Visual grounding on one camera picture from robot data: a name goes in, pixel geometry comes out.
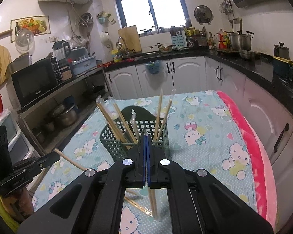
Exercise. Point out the dish drainer rack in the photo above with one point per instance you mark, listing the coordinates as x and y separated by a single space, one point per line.
84 62

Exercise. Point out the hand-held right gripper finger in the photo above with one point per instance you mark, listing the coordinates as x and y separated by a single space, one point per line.
144 165
148 165

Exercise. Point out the blue and white rack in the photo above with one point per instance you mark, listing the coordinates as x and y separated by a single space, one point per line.
179 41

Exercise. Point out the black kitchen countertop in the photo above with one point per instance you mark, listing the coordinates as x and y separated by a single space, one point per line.
249 65

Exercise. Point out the person's left hand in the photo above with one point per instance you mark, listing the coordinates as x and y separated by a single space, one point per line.
23 203

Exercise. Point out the blue framed window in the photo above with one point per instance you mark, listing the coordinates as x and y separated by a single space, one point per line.
151 7

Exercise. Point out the black microwave oven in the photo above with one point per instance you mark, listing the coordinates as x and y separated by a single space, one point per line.
34 82

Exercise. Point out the bowl of vegetables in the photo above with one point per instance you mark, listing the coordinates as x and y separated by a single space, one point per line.
165 49

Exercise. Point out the glass pot lid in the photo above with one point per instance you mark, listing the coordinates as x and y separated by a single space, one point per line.
25 40

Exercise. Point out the white storage box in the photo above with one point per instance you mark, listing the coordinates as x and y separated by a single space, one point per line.
161 41

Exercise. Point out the steel cooking pot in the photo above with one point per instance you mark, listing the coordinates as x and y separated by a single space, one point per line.
67 115

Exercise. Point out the green plastic utensil basket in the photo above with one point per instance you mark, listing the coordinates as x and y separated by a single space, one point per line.
117 139

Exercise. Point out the plastic drawer unit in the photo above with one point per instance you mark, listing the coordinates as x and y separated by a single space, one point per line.
14 136

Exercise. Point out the white kitchen cabinet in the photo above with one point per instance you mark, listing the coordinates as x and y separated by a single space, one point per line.
185 73
258 107

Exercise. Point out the steel pot lid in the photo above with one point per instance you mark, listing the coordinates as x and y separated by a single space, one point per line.
203 14

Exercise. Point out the large steel stock pot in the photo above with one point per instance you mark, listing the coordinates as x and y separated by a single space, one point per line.
240 41

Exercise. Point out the bamboo chopsticks pair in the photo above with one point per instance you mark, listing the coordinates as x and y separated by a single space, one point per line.
158 117
134 124
167 114
131 191
139 207
107 117
68 160
153 204
123 123

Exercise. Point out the hanging steel bowls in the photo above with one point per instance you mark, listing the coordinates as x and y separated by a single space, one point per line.
85 19

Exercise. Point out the black wok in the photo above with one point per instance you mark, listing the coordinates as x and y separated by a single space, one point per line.
95 92

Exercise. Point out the fruit wall poster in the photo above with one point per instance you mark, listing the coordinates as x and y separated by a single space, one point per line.
29 25

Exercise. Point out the hanging kitchen utensils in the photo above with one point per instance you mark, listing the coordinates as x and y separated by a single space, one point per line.
226 7

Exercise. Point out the steel faucet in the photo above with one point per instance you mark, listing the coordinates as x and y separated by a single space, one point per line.
122 46

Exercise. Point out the wooden cutting board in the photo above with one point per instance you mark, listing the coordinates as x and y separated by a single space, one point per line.
129 39

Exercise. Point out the metal kitchen shelf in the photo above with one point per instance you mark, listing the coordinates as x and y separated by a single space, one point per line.
70 85

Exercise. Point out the steel rectangular container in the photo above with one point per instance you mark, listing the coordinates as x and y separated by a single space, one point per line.
19 64

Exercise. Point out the teal wall holder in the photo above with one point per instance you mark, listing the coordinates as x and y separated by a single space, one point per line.
105 18

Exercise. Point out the wall socket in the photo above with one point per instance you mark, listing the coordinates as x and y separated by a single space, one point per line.
53 39

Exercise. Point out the blue pot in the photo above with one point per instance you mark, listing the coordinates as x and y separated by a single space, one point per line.
283 65

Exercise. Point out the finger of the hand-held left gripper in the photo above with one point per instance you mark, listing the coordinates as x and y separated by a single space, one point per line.
46 160

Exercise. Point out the cat printed teal blanket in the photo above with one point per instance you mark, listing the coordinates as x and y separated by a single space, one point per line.
205 117

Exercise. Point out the blender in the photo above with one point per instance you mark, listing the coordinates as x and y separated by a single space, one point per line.
61 51

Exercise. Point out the group of condiment bottles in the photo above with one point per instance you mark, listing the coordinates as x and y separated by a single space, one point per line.
219 40

